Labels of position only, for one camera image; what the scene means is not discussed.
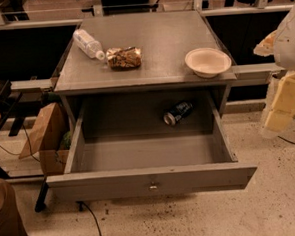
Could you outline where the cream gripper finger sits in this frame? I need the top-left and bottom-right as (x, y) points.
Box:
(261, 71), (295, 139)
(254, 31), (277, 57)

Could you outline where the dark pepsi can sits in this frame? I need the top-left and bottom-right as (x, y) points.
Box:
(163, 101), (193, 126)

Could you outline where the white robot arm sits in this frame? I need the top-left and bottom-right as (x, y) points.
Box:
(254, 5), (295, 139)

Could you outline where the grey cabinet with counter top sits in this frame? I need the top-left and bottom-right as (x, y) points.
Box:
(55, 11), (235, 124)

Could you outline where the small metal drawer knob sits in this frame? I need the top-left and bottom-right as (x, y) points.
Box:
(149, 183), (159, 192)

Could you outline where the grey open top drawer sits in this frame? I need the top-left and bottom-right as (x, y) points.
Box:
(47, 91), (257, 202)

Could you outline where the white paper bowl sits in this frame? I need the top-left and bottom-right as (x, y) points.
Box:
(185, 48), (231, 78)

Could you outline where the shiny snack chip bag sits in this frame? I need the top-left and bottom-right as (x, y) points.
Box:
(106, 47), (142, 70)

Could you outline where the clear plastic water bottle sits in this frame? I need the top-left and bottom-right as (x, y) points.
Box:
(72, 29), (106, 61)

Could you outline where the brown cardboard box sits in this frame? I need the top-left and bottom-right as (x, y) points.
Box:
(19, 103), (69, 175)

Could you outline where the black cable at right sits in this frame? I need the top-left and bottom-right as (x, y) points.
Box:
(277, 134), (295, 149)

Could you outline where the black floor cable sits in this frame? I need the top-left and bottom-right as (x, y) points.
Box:
(75, 199), (106, 236)

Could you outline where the black thin cable at left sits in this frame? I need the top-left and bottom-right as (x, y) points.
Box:
(0, 123), (41, 165)

